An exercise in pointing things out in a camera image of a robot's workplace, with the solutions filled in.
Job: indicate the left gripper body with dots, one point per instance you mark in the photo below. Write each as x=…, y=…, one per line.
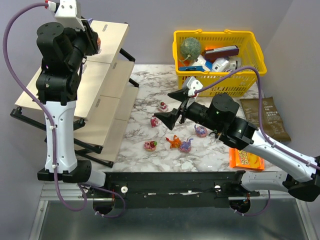
x=92, y=36

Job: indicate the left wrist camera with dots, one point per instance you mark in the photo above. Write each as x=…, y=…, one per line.
x=69, y=15

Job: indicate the strawberry tart toy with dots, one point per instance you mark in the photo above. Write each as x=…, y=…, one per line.
x=150, y=145

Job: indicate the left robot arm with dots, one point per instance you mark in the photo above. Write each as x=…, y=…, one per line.
x=63, y=50

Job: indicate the black dragon toy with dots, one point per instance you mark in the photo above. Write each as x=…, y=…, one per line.
x=214, y=134

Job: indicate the white bottle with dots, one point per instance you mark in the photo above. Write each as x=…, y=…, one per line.
x=235, y=62

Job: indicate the brown coffee bag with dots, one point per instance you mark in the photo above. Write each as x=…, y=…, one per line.
x=272, y=122

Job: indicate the purple bunny cupcake toy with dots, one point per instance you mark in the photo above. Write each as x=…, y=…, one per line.
x=99, y=43

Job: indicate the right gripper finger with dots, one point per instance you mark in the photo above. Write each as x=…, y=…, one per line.
x=180, y=95
x=169, y=118

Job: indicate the blue box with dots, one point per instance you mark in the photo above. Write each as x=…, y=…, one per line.
x=191, y=68

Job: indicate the pink bear toy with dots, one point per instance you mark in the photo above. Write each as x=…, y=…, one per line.
x=154, y=121

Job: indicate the beige tiered shelf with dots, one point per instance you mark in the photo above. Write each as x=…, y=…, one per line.
x=105, y=96

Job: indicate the purple bunny pink donut toy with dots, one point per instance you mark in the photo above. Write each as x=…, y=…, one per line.
x=200, y=131

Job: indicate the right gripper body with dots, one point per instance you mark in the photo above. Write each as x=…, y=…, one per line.
x=183, y=110

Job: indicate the purple box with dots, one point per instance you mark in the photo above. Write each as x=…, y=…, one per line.
x=221, y=52

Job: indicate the orange snack box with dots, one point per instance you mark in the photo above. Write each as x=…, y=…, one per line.
x=241, y=159

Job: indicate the yellow plastic basket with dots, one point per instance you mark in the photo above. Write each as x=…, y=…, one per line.
x=249, y=50

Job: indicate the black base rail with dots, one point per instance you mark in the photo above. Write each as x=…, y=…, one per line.
x=172, y=189

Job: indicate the orange dragon toy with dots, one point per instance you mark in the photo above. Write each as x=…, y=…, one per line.
x=175, y=143

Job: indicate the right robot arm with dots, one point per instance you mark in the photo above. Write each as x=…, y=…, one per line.
x=299, y=174

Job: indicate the strawberry cake slice toy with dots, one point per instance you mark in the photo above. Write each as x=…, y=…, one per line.
x=163, y=107

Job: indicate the green melon ball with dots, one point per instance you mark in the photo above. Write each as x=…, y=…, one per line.
x=190, y=49

